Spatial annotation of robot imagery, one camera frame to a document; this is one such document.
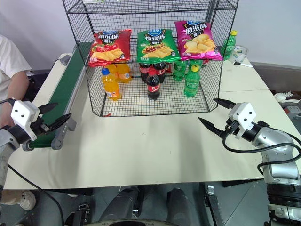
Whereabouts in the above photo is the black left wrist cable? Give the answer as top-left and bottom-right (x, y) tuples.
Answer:
(0, 98), (16, 107)

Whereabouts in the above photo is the red chip bag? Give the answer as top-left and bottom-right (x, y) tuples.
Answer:
(88, 29), (133, 68)

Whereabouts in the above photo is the white sneaker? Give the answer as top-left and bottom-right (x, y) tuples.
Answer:
(274, 91), (301, 102)

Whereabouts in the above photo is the dark rounded shape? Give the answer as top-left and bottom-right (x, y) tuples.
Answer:
(166, 188), (191, 222)
(100, 186), (143, 222)

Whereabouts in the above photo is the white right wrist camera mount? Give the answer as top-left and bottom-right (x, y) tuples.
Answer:
(227, 102), (257, 140)

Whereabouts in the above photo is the cola bottle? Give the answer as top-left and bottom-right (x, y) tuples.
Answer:
(139, 62), (155, 83)
(154, 61), (167, 84)
(145, 69), (162, 101)

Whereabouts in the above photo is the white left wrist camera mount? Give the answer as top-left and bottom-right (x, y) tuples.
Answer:
(10, 100), (40, 142)

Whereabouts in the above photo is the magenta chip bag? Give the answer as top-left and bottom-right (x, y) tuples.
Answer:
(174, 20), (223, 62)

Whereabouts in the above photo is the black trailing cable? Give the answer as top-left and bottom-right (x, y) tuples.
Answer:
(8, 164), (65, 226)

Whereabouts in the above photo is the orange soda bottle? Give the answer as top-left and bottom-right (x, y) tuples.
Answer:
(101, 67), (122, 102)
(108, 64), (119, 81)
(117, 63), (133, 84)

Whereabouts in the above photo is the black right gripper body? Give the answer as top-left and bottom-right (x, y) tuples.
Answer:
(220, 118), (240, 139)

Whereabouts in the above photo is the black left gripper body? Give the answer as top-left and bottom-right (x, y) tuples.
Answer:
(30, 117), (51, 137)

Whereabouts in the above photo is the person in white shirt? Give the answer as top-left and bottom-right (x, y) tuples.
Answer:
(0, 34), (33, 102)

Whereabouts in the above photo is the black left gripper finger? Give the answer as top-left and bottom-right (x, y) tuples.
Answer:
(48, 113), (72, 131)
(38, 102), (59, 116)

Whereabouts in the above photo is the black metal stand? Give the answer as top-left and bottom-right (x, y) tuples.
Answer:
(204, 185), (224, 226)
(70, 204), (90, 226)

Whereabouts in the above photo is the person's bare hand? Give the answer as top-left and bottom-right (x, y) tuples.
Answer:
(0, 107), (13, 129)

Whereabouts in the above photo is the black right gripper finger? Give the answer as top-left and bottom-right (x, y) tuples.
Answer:
(213, 98), (236, 110)
(198, 117), (223, 137)

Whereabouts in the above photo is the green chip bag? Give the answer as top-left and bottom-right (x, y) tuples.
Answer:
(136, 28), (178, 64)

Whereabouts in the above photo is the green soda bottle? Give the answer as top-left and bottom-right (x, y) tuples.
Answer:
(173, 60), (189, 82)
(188, 59), (204, 71)
(221, 30), (239, 62)
(183, 65), (202, 98)

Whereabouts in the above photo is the green conveyor belt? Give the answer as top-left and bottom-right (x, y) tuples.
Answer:
(22, 45), (86, 151)

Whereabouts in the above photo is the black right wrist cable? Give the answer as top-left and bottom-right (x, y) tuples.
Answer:
(222, 121), (301, 175)

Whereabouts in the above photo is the black wire rack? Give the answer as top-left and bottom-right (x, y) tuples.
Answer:
(62, 0), (239, 117)

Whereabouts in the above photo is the white marker pen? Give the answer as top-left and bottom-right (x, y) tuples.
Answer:
(233, 61), (254, 69)

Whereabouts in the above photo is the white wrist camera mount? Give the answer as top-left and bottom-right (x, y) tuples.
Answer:
(227, 102), (257, 140)
(10, 100), (40, 142)

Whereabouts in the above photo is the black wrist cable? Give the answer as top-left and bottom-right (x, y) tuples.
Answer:
(222, 121), (301, 175)
(0, 98), (16, 107)

